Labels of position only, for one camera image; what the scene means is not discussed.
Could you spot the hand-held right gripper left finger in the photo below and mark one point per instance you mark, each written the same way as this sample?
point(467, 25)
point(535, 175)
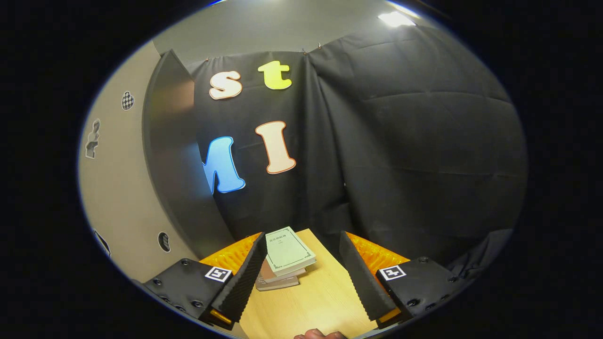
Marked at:
point(247, 282)

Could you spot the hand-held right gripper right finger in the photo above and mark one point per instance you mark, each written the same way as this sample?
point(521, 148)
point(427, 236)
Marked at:
point(360, 282)

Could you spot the dark grey cabinet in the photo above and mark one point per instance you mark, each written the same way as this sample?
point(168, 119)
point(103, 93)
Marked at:
point(179, 165)

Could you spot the grey-brown paperback book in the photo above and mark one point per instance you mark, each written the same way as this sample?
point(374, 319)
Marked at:
point(278, 286)

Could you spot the brown paperback book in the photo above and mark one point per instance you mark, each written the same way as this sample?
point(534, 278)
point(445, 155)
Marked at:
point(282, 279)

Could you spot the green paperback book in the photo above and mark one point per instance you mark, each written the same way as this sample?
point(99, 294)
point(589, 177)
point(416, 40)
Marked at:
point(289, 249)

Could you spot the black backdrop cloth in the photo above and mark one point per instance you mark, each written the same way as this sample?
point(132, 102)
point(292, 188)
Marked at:
point(400, 141)

